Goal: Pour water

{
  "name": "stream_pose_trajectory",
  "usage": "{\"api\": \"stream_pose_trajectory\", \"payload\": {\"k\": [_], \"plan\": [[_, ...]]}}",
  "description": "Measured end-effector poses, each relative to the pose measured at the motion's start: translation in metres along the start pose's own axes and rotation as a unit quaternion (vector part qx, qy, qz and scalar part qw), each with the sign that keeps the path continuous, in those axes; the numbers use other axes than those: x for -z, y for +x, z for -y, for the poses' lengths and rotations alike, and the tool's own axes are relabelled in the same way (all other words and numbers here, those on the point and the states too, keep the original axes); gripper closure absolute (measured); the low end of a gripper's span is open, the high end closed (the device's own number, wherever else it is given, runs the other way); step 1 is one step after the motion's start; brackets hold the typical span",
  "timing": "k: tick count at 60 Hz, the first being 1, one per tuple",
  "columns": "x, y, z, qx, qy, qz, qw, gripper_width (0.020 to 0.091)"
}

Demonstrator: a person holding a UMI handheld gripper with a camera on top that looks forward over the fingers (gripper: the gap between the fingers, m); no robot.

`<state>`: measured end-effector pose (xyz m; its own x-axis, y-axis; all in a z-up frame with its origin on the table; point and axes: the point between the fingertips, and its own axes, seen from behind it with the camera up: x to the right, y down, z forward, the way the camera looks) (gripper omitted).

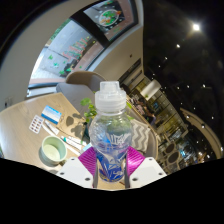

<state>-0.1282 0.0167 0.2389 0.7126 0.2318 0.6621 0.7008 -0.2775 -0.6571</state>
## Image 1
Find green potted plant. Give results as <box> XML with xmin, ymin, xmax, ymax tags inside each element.
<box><xmin>79</xmin><ymin>97</ymin><xmax>134</xmax><ymax>141</ymax></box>

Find group of ceiling lights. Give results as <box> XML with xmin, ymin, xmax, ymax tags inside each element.
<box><xmin>143</xmin><ymin>21</ymin><xmax>224</xmax><ymax>134</ymax></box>

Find pale green ceramic mug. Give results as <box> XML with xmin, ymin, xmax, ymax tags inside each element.
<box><xmin>39</xmin><ymin>135</ymin><xmax>69</xmax><ymax>166</ymax></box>

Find flat blue white box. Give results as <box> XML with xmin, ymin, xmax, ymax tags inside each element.
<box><xmin>40</xmin><ymin>104</ymin><xmax>63</xmax><ymax>125</ymax></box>

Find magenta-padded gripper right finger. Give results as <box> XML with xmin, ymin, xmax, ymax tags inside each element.
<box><xmin>124</xmin><ymin>145</ymin><xmax>168</xmax><ymax>190</ymax></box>

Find row of round-backed chairs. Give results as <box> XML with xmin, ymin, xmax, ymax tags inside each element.
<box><xmin>159</xmin><ymin>139</ymin><xmax>201</xmax><ymax>174</ymax></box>

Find person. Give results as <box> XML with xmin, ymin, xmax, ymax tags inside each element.
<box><xmin>132</xmin><ymin>98</ymin><xmax>148</xmax><ymax>116</ymax></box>
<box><xmin>143</xmin><ymin>108</ymin><xmax>158</xmax><ymax>126</ymax></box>

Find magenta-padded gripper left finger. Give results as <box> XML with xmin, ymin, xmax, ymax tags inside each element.
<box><xmin>55</xmin><ymin>146</ymin><xmax>100</xmax><ymax>190</ymax></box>

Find window with colourful stickers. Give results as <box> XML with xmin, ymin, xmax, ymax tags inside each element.
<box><xmin>28</xmin><ymin>0</ymin><xmax>139</xmax><ymax>89</ymax></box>

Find pill blister pack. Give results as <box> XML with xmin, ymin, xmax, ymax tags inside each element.
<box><xmin>28</xmin><ymin>114</ymin><xmax>45</xmax><ymax>135</ymax></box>

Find white green tube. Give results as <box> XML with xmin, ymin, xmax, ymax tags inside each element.
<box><xmin>61</xmin><ymin>135</ymin><xmax>84</xmax><ymax>152</ymax></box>

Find clear blue-labelled drink bottle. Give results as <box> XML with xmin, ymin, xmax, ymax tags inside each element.
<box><xmin>88</xmin><ymin>80</ymin><xmax>133</xmax><ymax>184</ymax></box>

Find curved grey upholstered sofa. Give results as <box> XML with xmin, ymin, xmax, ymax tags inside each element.
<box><xmin>55</xmin><ymin>70</ymin><xmax>159</xmax><ymax>161</ymax></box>

